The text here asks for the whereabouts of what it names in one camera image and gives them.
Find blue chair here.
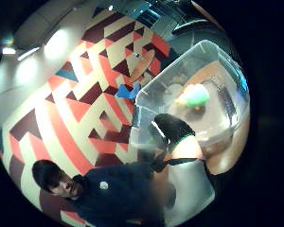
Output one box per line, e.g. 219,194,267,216
115,82,142,99

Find clear plastic storage bin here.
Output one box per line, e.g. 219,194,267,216
130,39,251,153

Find round wooden table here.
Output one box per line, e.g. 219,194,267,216
129,49,156,84

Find the person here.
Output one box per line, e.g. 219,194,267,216
31,159,178,227

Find long ceiling lamp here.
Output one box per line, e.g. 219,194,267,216
16,46,42,61

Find small ceiling lamp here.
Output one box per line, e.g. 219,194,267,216
1,46,17,56

